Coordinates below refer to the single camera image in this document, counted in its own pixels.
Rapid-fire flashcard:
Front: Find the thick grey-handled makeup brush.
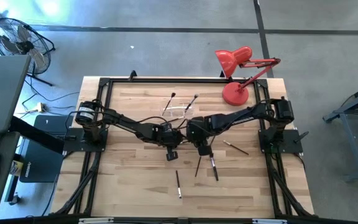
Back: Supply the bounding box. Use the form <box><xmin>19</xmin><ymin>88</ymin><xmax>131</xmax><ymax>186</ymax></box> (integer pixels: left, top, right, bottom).
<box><xmin>162</xmin><ymin>91</ymin><xmax>177</xmax><ymax>117</ymax></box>

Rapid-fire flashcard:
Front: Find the thin black makeup brush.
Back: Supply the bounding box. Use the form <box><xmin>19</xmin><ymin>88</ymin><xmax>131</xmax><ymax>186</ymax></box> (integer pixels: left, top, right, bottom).
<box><xmin>223</xmin><ymin>139</ymin><xmax>250</xmax><ymax>156</ymax></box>
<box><xmin>195</xmin><ymin>156</ymin><xmax>203</xmax><ymax>179</ymax></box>
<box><xmin>175</xmin><ymin>169</ymin><xmax>183</xmax><ymax>200</ymax></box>

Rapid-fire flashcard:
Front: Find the large Solve powder brush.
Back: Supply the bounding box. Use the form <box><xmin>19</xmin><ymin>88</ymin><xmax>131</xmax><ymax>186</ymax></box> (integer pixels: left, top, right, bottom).
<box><xmin>209</xmin><ymin>153</ymin><xmax>219</xmax><ymax>182</ymax></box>

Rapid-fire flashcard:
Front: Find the clear acrylic brush organizer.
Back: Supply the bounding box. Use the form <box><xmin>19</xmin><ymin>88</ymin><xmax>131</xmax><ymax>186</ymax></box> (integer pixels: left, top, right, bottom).
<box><xmin>160</xmin><ymin>105</ymin><xmax>195</xmax><ymax>119</ymax></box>

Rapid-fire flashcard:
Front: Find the red desk lamp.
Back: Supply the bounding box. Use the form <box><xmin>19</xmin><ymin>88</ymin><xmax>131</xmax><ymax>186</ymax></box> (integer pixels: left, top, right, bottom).
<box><xmin>214</xmin><ymin>45</ymin><xmax>282</xmax><ymax>107</ymax></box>

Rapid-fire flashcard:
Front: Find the black floor tape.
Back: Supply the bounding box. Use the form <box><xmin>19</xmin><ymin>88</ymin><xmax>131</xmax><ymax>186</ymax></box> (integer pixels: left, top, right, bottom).
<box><xmin>26</xmin><ymin>24</ymin><xmax>358</xmax><ymax>35</ymax></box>
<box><xmin>252</xmin><ymin>0</ymin><xmax>275</xmax><ymax>78</ymax></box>

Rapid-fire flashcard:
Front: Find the black computer case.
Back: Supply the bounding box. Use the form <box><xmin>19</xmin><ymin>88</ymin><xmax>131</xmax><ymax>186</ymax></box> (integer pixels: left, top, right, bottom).
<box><xmin>19</xmin><ymin>114</ymin><xmax>74</xmax><ymax>184</ymax></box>

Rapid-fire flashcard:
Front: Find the blue-grey metal cart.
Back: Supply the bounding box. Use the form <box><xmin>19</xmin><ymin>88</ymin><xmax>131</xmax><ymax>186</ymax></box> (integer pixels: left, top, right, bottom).
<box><xmin>322</xmin><ymin>79</ymin><xmax>358</xmax><ymax>184</ymax></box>

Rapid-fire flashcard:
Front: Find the grey office desk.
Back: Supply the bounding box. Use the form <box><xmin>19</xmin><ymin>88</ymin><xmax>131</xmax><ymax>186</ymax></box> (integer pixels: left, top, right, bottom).
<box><xmin>0</xmin><ymin>55</ymin><xmax>33</xmax><ymax>210</ymax></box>

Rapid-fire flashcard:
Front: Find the black floor fan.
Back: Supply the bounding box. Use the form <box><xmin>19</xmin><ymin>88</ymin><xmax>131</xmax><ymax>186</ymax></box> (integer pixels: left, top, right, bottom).
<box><xmin>0</xmin><ymin>17</ymin><xmax>57</xmax><ymax>87</ymax></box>

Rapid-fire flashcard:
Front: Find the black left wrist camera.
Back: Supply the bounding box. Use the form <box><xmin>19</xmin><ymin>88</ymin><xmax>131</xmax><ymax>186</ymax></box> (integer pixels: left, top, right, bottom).
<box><xmin>165</xmin><ymin>146</ymin><xmax>180</xmax><ymax>162</ymax></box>

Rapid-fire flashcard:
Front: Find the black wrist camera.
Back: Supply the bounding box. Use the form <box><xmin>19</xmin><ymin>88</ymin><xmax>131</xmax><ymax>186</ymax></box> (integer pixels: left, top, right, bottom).
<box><xmin>197</xmin><ymin>143</ymin><xmax>213</xmax><ymax>157</ymax></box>
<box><xmin>165</xmin><ymin>146</ymin><xmax>180</xmax><ymax>162</ymax></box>

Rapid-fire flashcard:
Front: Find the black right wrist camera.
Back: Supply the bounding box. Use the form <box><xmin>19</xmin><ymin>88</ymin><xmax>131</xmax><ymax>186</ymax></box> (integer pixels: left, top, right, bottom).
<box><xmin>197</xmin><ymin>143</ymin><xmax>213</xmax><ymax>157</ymax></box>

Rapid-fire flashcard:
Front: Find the black aluminium table frame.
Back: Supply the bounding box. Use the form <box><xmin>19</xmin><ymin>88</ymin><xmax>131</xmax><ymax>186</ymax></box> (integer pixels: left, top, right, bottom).
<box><xmin>50</xmin><ymin>76</ymin><xmax>315</xmax><ymax>218</ymax></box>

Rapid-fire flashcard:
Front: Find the black camera stand bar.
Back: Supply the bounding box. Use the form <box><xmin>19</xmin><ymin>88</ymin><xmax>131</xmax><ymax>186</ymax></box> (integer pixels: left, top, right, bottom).
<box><xmin>0</xmin><ymin>213</ymin><xmax>358</xmax><ymax>224</ymax></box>

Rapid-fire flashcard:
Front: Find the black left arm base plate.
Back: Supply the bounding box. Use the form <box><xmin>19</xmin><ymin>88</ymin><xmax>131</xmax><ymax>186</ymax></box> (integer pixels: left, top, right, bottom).
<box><xmin>63</xmin><ymin>127</ymin><xmax>109</xmax><ymax>153</ymax></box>

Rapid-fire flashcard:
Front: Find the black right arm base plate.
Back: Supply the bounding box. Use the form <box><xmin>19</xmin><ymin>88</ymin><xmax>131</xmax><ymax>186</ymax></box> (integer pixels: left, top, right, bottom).
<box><xmin>257</xmin><ymin>128</ymin><xmax>304</xmax><ymax>156</ymax></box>

